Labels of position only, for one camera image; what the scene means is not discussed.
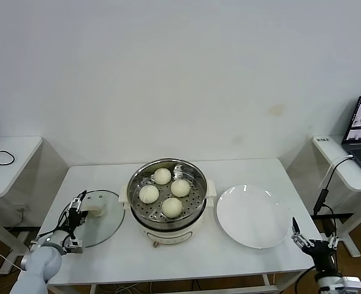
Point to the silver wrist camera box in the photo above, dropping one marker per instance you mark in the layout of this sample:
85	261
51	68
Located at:
74	246
351	283

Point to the perforated steel steamer basket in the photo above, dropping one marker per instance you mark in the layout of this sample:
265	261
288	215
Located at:
195	202

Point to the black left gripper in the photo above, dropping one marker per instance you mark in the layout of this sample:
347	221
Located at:
75	222

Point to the round white plate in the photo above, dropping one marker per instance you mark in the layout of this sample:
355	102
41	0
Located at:
250	214

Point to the round glass pot lid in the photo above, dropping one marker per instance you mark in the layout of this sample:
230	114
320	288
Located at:
106	226

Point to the cream electric cooker pot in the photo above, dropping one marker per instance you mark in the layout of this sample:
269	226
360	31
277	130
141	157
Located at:
168	239

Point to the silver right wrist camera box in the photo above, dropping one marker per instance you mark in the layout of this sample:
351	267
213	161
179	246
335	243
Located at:
351	283

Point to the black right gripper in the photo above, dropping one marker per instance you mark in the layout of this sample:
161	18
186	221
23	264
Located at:
321	254

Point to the white side table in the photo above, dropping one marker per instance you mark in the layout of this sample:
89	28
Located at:
14	159
327	150

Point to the white work table frame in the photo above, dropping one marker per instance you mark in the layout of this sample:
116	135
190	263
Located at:
198	291

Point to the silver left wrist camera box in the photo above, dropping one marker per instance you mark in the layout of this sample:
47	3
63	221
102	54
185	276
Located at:
74	246

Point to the white steamed baozi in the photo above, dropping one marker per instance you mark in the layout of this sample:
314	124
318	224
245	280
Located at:
162	176
180	188
149	194
171	207

